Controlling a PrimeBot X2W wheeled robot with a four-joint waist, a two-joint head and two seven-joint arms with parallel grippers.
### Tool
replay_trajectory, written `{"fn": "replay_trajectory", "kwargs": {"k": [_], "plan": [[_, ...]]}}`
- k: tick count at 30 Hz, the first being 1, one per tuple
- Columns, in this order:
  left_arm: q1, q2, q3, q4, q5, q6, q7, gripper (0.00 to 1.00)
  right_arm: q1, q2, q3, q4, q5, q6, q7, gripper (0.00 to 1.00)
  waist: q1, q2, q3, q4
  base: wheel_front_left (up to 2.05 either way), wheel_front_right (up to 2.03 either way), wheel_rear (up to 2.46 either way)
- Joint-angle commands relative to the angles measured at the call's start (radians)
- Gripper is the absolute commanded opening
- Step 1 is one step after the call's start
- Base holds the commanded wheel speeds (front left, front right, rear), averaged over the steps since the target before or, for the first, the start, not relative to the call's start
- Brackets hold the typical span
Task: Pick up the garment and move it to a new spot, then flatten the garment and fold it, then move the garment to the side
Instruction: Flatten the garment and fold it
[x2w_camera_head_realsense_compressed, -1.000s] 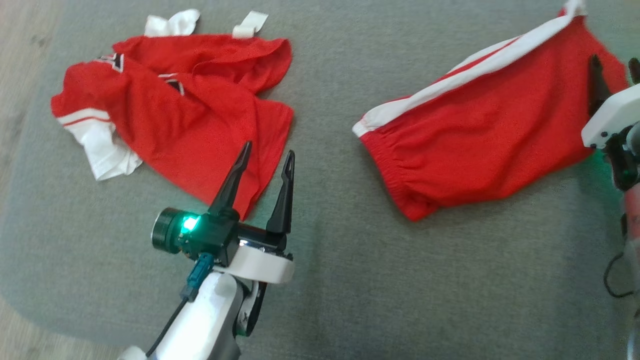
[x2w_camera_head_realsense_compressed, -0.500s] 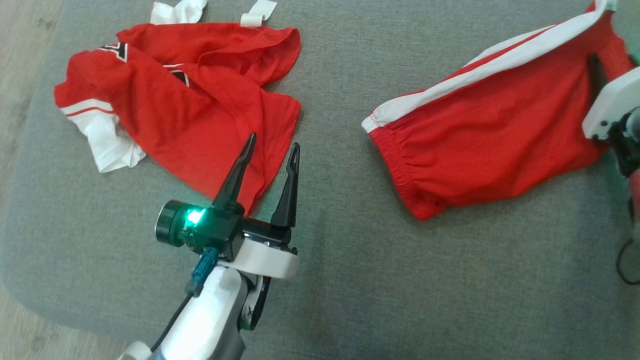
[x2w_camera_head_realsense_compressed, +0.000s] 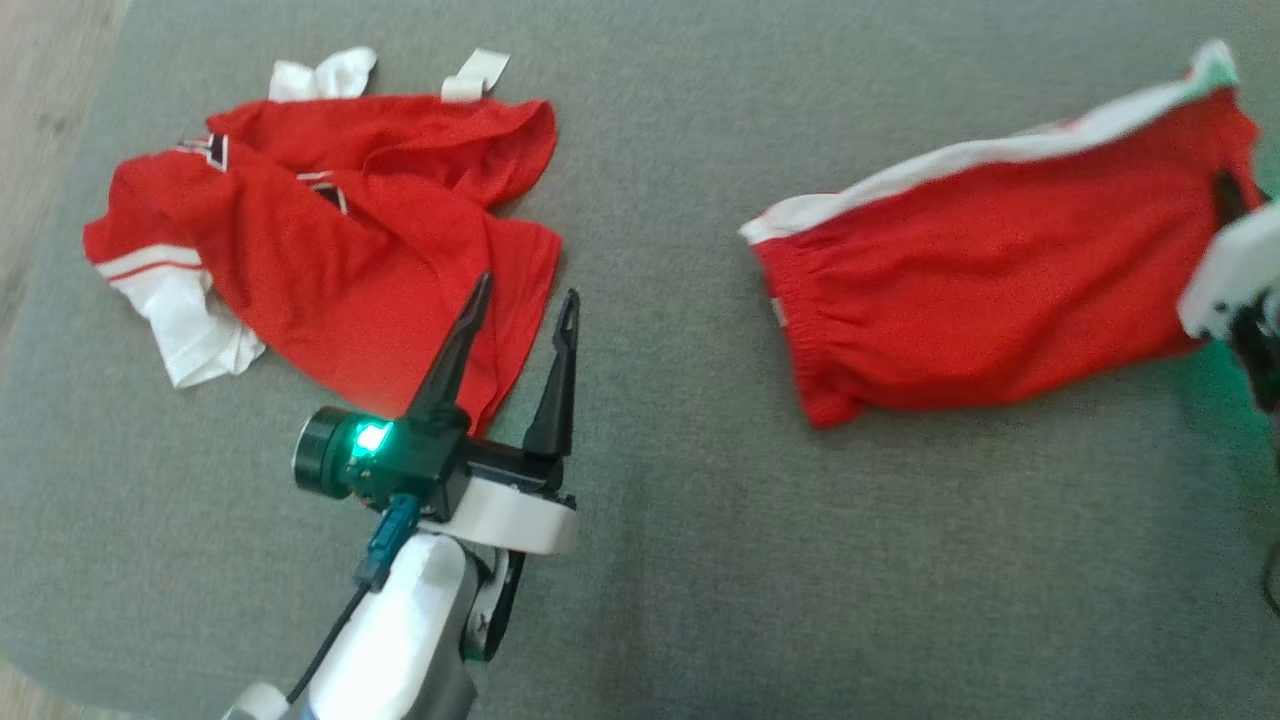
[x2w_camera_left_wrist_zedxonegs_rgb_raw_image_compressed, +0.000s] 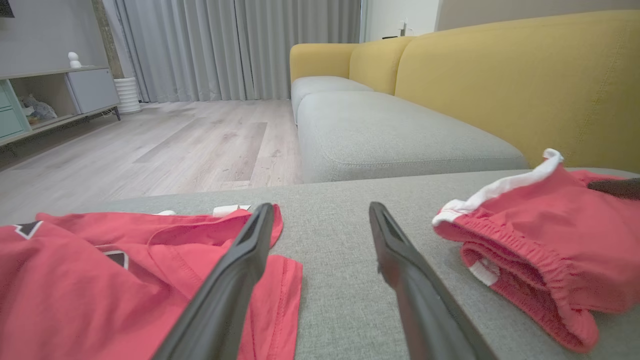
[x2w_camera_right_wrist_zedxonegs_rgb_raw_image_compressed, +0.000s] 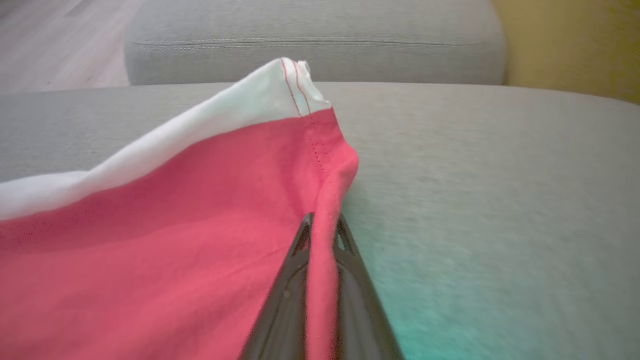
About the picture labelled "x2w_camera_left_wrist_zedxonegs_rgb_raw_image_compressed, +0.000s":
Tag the low grey wooden media cabinet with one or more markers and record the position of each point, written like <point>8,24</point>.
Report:
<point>92,90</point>

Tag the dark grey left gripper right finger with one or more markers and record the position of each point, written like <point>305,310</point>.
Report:
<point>425,310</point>

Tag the small grey sofa seat cushion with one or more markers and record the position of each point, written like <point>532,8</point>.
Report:
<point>320,86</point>

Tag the narrow yellow sofa backrest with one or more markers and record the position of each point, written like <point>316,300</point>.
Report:
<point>377,62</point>

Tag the white wall plug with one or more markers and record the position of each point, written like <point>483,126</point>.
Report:
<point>402,27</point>

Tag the grey plush toy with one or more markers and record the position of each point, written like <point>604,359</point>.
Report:
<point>40,109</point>

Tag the red jersey with white sleeves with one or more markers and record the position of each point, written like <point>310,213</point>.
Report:
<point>75,300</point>

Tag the dark wall screen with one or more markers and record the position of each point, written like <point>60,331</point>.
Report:
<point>5,7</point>

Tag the grey pleated curtain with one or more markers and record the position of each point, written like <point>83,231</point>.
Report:
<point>225,45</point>

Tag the white ribbed floor vase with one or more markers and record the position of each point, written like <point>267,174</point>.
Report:
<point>128,95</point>

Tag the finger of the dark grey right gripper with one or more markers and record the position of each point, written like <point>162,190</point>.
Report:
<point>620,188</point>

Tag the small white figurine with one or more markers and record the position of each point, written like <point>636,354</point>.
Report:
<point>74,60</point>

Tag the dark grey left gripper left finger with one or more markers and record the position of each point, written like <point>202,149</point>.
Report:
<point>225,300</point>

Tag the red shorts with white stripe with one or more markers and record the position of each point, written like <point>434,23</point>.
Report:
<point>550,235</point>

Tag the medium grey sofa seat cushion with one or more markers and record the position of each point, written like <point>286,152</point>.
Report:
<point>390,135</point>

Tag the yellow sofa end backrest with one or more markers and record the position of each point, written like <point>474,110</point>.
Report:
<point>317,60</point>

